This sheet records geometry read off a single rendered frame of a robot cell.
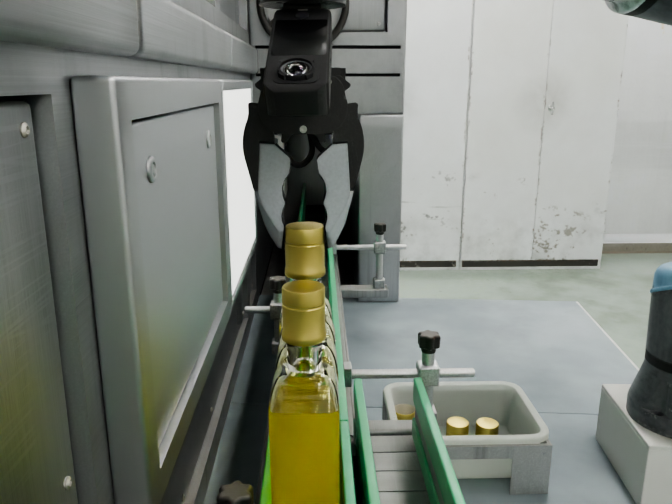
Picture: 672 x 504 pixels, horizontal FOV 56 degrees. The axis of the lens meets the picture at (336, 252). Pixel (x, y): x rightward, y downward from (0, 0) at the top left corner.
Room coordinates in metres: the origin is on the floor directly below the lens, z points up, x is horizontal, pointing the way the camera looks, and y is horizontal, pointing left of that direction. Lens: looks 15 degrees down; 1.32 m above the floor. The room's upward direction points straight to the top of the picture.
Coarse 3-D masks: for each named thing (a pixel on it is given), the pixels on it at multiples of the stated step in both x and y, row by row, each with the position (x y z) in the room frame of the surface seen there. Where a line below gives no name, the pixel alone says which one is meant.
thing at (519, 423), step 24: (408, 384) 0.93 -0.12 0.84; (456, 384) 0.93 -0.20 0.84; (480, 384) 0.93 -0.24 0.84; (504, 384) 0.93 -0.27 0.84; (456, 408) 0.93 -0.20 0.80; (480, 408) 0.93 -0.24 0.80; (504, 408) 0.93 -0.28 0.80; (528, 408) 0.85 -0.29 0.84; (504, 432) 0.90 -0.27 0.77; (528, 432) 0.84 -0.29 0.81
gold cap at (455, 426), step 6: (450, 420) 0.86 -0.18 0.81; (456, 420) 0.86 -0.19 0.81; (462, 420) 0.86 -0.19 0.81; (450, 426) 0.85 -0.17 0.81; (456, 426) 0.85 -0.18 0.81; (462, 426) 0.85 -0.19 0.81; (468, 426) 0.85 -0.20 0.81; (450, 432) 0.85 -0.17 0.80; (456, 432) 0.85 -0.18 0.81; (462, 432) 0.85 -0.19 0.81; (468, 432) 0.86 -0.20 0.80
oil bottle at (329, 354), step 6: (282, 342) 0.53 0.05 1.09; (324, 342) 0.52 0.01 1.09; (330, 342) 0.53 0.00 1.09; (282, 348) 0.52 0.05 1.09; (324, 348) 0.51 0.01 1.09; (330, 348) 0.52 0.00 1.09; (282, 354) 0.51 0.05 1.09; (324, 354) 0.51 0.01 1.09; (330, 354) 0.51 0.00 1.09; (336, 354) 0.53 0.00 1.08; (276, 360) 0.51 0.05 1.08; (282, 360) 0.50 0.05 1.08; (324, 360) 0.50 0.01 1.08; (330, 360) 0.50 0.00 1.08; (336, 360) 0.51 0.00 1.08; (276, 366) 0.51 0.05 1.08; (336, 366) 0.51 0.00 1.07; (336, 372) 0.50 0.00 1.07
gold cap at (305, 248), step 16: (288, 224) 0.53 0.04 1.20; (304, 224) 0.53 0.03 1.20; (320, 224) 0.53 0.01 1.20; (288, 240) 0.51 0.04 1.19; (304, 240) 0.51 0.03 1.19; (320, 240) 0.52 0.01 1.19; (288, 256) 0.52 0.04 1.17; (304, 256) 0.51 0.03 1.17; (320, 256) 0.52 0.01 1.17; (288, 272) 0.51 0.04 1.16; (304, 272) 0.51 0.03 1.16; (320, 272) 0.51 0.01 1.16
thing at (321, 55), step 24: (288, 24) 0.51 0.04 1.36; (312, 24) 0.51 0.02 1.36; (288, 48) 0.48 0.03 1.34; (312, 48) 0.48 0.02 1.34; (264, 72) 0.45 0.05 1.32; (288, 72) 0.44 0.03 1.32; (312, 72) 0.44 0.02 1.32; (264, 96) 0.45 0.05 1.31; (288, 96) 0.44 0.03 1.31; (312, 96) 0.44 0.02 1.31
